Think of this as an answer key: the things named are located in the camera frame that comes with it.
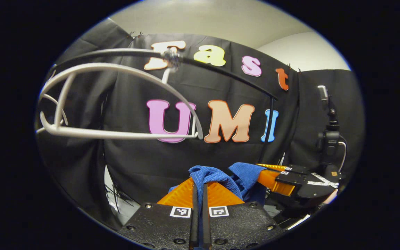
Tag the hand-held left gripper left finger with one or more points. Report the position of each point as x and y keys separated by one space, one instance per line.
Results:
x=193 y=222

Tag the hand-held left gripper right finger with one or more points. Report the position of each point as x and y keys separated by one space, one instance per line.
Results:
x=206 y=222

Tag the black clothes rack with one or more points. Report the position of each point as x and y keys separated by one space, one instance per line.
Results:
x=134 y=52

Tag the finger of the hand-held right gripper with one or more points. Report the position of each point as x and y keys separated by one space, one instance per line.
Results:
x=280 y=182
x=290 y=169

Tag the white hanger with taped hook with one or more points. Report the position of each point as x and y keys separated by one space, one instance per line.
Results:
x=116 y=134

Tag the white plastic hanger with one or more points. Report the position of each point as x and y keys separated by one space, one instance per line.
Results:
x=52 y=99

